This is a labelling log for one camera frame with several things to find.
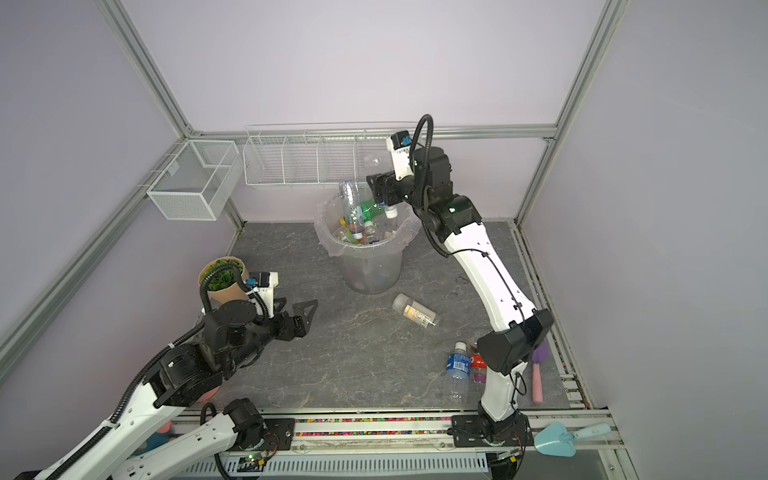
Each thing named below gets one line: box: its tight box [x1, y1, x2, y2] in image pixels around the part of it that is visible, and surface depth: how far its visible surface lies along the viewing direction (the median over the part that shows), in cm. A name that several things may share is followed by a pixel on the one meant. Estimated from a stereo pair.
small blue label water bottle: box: [446, 341, 471, 407], surface depth 81 cm
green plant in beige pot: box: [198, 256, 249, 304], surface depth 93 cm
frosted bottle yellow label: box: [392, 293, 437, 329], surface depth 93 cm
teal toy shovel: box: [534, 422, 612, 458], surface depth 74 cm
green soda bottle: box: [361, 198, 385, 222], surface depth 93 cm
